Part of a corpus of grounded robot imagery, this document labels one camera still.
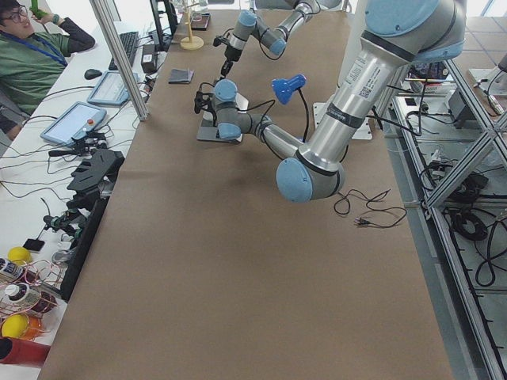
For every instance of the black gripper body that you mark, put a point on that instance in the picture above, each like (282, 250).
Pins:
(230, 55)

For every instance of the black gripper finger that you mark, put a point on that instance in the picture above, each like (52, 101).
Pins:
(226, 68)

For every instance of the grey laptop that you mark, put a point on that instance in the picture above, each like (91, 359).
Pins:
(212, 131)

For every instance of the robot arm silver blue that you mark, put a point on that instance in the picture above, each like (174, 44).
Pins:
(397, 33)
(272, 41)

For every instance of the wooden mug tree stand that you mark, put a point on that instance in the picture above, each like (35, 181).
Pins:
(188, 9)

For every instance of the folded grey cloth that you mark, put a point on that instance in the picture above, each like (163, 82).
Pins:
(180, 76)

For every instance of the black power adapter box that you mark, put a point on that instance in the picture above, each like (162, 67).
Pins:
(149, 59)

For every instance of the black keyboard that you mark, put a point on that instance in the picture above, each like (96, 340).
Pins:
(129, 42)

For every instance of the far teach pendant tablet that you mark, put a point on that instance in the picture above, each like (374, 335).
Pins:
(110, 91)

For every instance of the teach pendant tablet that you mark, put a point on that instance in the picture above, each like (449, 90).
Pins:
(110, 91)
(74, 123)

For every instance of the black computer mouse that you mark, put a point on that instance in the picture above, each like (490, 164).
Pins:
(92, 74)

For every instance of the near teach pendant tablet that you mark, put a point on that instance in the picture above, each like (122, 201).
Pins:
(74, 123)

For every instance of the person in green jacket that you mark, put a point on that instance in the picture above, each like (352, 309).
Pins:
(34, 52)

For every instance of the yellow ball upper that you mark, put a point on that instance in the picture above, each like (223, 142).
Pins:
(19, 255)

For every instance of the yellow ball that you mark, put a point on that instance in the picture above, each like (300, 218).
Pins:
(19, 255)
(15, 326)

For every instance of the yellow ball lower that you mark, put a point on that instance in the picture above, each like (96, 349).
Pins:
(15, 326)

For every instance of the red cylinder container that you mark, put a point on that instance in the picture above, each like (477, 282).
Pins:
(23, 352)

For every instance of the black tray with frame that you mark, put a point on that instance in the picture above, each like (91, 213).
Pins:
(200, 22)

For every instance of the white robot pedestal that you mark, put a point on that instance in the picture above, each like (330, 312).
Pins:
(346, 110)

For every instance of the aluminium frame post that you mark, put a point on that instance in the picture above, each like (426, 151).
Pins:
(108, 28)

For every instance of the black plastic bracket stack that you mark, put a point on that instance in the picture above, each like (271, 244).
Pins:
(103, 163)

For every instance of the copper wire bottle rack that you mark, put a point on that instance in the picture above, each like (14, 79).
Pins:
(30, 288)

